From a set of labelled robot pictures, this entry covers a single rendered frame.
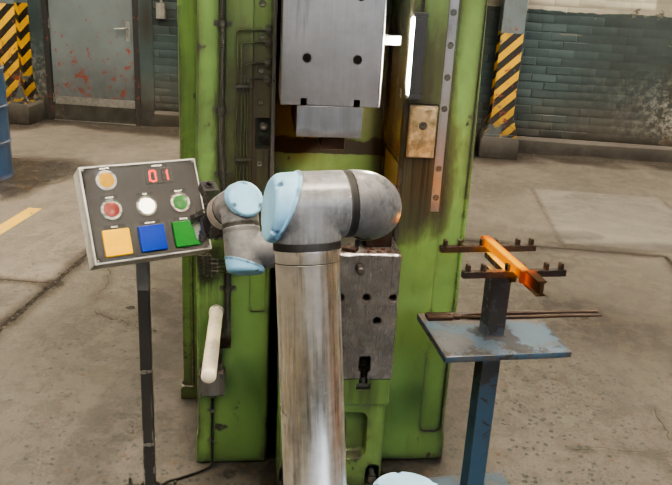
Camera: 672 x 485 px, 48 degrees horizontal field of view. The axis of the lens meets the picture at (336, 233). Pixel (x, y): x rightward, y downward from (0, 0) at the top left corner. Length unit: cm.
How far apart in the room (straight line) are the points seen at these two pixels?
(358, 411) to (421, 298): 45
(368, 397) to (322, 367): 135
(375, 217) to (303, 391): 31
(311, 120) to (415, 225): 55
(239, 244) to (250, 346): 98
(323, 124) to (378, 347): 75
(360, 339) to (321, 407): 123
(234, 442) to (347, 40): 151
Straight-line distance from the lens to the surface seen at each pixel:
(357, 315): 248
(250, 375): 279
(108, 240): 219
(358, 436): 277
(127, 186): 225
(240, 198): 181
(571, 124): 849
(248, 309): 267
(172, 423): 322
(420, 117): 249
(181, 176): 230
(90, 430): 323
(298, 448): 133
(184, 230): 225
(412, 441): 300
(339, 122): 234
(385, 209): 130
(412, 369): 284
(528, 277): 219
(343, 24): 230
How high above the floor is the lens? 175
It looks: 19 degrees down
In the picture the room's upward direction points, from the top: 3 degrees clockwise
